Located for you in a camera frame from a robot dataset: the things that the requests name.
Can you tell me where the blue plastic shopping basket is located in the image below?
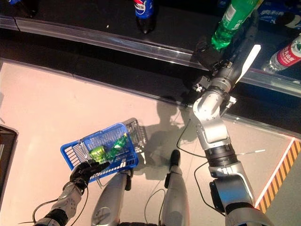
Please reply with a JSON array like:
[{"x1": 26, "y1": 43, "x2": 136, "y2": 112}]
[{"x1": 60, "y1": 117, "x2": 148, "y2": 184}]

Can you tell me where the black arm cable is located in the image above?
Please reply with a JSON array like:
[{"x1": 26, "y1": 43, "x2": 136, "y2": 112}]
[
  {"x1": 175, "y1": 117, "x2": 227, "y2": 215},
  {"x1": 32, "y1": 188, "x2": 89, "y2": 224}
]

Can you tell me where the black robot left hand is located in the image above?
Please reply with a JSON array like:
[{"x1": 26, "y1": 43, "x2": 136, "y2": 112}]
[{"x1": 69, "y1": 161, "x2": 111, "y2": 189}]

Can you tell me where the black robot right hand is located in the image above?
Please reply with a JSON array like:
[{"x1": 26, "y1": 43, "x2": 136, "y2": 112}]
[{"x1": 194, "y1": 11, "x2": 259, "y2": 72}]

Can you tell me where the orange black hazard tape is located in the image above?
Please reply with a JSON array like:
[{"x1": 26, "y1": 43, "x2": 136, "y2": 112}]
[{"x1": 254, "y1": 138, "x2": 301, "y2": 213}]

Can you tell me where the silver robot right leg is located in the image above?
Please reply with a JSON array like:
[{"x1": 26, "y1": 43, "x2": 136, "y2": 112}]
[{"x1": 162, "y1": 149, "x2": 189, "y2": 226}]

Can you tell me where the black store shelf unit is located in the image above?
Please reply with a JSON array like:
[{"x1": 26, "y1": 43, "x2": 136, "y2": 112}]
[{"x1": 0, "y1": 0, "x2": 301, "y2": 142}]

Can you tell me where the black glass-front cabinet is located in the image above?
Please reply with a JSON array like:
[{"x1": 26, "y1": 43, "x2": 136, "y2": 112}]
[{"x1": 0, "y1": 124, "x2": 19, "y2": 189}]

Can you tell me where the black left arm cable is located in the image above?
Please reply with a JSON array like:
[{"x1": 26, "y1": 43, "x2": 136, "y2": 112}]
[{"x1": 32, "y1": 188, "x2": 89, "y2": 224}]

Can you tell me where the water bottle red label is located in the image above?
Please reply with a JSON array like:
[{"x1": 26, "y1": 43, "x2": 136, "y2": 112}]
[{"x1": 263, "y1": 34, "x2": 301, "y2": 74}]

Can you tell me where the silver robot leg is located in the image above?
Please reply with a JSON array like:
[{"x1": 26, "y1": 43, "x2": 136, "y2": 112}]
[
  {"x1": 91, "y1": 169, "x2": 135, "y2": 226},
  {"x1": 162, "y1": 149, "x2": 189, "y2": 226}
]

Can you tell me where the silver robot left leg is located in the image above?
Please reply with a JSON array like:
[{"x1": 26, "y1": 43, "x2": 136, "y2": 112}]
[{"x1": 91, "y1": 169, "x2": 135, "y2": 226}]

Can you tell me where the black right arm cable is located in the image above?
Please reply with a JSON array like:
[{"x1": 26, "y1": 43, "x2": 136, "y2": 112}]
[{"x1": 175, "y1": 117, "x2": 227, "y2": 215}]

